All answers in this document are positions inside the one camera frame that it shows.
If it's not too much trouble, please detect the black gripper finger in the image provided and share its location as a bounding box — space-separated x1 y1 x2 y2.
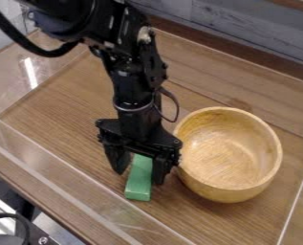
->
105 145 132 175
153 154 174 185

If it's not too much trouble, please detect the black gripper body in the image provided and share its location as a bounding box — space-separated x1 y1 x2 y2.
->
94 101 185 167

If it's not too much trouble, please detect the green rectangular block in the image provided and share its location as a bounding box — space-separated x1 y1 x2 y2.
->
125 154 153 202

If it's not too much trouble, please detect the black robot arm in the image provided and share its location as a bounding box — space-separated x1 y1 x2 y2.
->
18 0 184 185

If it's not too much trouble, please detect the brown wooden bowl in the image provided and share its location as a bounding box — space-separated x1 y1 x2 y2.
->
174 106 284 203

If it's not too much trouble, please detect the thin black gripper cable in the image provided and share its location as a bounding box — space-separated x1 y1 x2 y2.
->
153 86 181 123

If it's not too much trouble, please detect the clear acrylic front wall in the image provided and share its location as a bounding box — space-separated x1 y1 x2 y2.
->
0 120 196 245

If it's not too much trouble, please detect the black cable bottom left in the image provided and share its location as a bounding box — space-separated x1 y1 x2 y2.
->
0 212 36 245

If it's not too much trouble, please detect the black thick arm cable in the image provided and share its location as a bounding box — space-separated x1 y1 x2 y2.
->
0 0 81 58

